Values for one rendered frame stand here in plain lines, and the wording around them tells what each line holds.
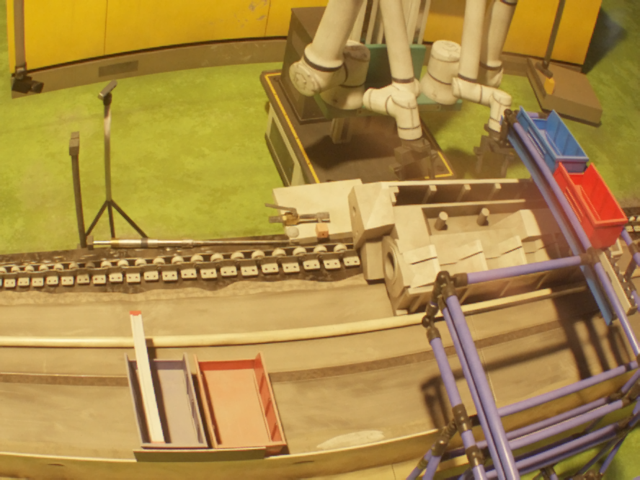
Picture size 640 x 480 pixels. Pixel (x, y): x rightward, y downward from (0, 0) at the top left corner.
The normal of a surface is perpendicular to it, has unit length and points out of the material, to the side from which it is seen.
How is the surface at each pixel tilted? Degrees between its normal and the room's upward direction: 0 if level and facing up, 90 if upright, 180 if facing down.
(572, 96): 0
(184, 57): 90
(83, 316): 0
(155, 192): 0
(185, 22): 90
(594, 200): 88
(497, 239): 10
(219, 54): 90
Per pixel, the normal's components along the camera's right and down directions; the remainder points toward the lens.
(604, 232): 0.21, 0.70
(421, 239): 0.15, -0.52
